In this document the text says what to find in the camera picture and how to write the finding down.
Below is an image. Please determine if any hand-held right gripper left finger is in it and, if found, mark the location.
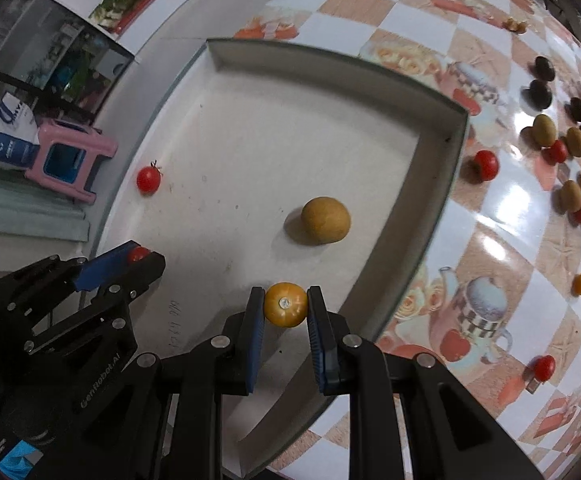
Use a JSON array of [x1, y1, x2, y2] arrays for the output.
[[35, 286, 266, 480]]

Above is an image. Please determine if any white and blue bag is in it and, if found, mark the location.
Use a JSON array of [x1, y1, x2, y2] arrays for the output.
[[0, 91, 41, 163]]

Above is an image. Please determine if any glass display cabinet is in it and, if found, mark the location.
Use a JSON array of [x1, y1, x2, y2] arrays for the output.
[[0, 0, 136, 128]]

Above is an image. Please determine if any pink plastic stool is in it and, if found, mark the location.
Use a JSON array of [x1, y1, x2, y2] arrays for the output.
[[25, 119, 119, 206]]

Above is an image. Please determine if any white tray with grey rim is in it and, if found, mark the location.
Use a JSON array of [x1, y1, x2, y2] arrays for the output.
[[90, 37, 471, 480]]

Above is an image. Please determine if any orange-yellow cherry tomato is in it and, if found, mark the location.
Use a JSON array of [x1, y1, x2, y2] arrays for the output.
[[264, 282, 309, 329]]

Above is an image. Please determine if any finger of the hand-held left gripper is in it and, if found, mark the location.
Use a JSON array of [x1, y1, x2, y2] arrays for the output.
[[0, 241, 140, 322], [22, 251, 166, 362]]

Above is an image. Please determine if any checkered printed tablecloth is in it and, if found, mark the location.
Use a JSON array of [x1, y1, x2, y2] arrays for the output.
[[220, 0, 581, 480]]

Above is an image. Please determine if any tan round fruit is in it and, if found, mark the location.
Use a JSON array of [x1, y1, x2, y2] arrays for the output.
[[300, 196, 352, 246]]

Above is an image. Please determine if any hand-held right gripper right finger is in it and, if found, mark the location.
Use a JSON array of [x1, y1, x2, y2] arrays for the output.
[[306, 285, 544, 480]]

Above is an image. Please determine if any pale green board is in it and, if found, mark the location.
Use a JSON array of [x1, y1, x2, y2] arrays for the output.
[[0, 167, 92, 242]]

